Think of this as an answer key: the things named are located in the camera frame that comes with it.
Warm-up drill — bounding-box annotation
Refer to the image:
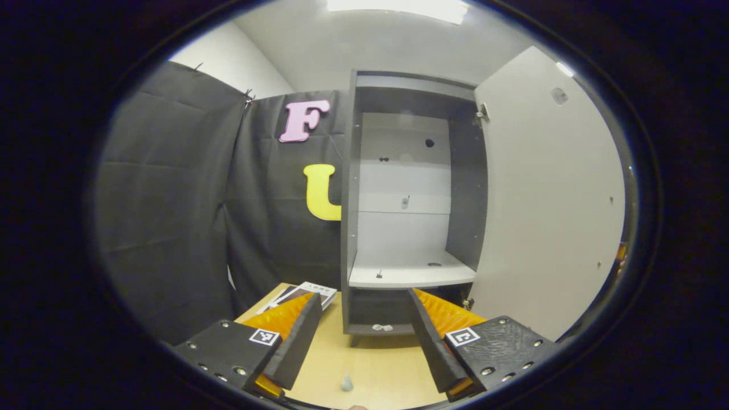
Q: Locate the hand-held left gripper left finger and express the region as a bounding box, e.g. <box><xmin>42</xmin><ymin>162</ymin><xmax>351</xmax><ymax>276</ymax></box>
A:
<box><xmin>171</xmin><ymin>292</ymin><xmax>324</xmax><ymax>399</ymax></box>

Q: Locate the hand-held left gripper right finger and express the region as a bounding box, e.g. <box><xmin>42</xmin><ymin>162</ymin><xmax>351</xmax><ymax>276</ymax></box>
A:
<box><xmin>407</xmin><ymin>288</ymin><xmax>562</xmax><ymax>402</ymax></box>

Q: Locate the pale grey cabinet door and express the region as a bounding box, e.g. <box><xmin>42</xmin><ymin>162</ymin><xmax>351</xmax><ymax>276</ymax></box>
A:
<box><xmin>467</xmin><ymin>46</ymin><xmax>627</xmax><ymax>342</ymax></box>

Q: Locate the dark grey cabinet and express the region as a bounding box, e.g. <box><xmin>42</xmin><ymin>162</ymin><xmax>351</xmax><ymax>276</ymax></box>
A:
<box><xmin>340</xmin><ymin>69</ymin><xmax>490</xmax><ymax>348</ymax></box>

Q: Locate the pale cabinet shelf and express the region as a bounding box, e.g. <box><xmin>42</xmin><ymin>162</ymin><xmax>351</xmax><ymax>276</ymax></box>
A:
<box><xmin>349</xmin><ymin>249</ymin><xmax>477</xmax><ymax>289</ymax></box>

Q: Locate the paperback book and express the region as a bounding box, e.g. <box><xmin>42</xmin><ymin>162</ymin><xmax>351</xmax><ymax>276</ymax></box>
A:
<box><xmin>256</xmin><ymin>281</ymin><xmax>338</xmax><ymax>315</ymax></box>

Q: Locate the black backdrop cloth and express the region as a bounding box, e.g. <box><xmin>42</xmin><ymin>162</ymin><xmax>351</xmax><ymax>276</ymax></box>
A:
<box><xmin>94</xmin><ymin>60</ymin><xmax>357</xmax><ymax>348</ymax></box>

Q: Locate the long ceiling light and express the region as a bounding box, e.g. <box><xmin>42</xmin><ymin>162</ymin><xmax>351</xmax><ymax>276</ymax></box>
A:
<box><xmin>327</xmin><ymin>0</ymin><xmax>470</xmax><ymax>24</ymax></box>

